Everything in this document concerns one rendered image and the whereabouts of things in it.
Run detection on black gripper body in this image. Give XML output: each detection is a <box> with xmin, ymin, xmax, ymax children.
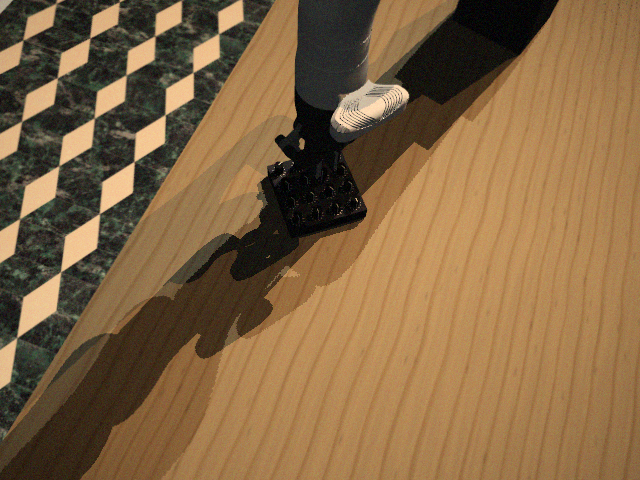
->
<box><xmin>293</xmin><ymin>88</ymin><xmax>335</xmax><ymax>144</ymax></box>

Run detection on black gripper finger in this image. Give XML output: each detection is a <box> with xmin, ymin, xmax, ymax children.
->
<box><xmin>275</xmin><ymin>123</ymin><xmax>331</xmax><ymax>178</ymax></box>
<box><xmin>323</xmin><ymin>138</ymin><xmax>347</xmax><ymax>170</ymax></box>

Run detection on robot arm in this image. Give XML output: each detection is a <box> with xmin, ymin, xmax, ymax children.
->
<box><xmin>295</xmin><ymin>0</ymin><xmax>409</xmax><ymax>143</ymax></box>

